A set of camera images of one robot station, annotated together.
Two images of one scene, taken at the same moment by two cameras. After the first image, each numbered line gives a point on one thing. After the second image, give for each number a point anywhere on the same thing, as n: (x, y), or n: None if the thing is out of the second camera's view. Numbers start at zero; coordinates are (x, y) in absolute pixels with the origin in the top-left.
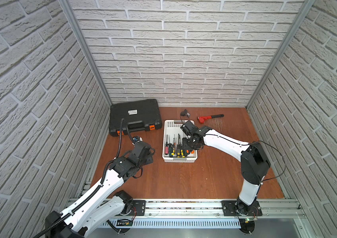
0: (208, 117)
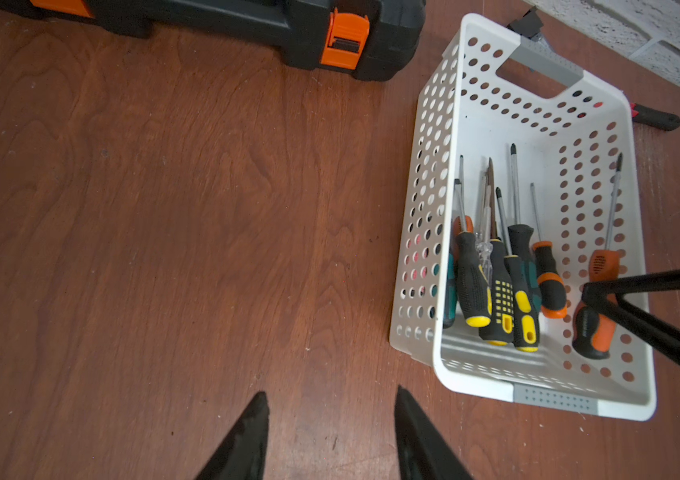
0: (654, 118)
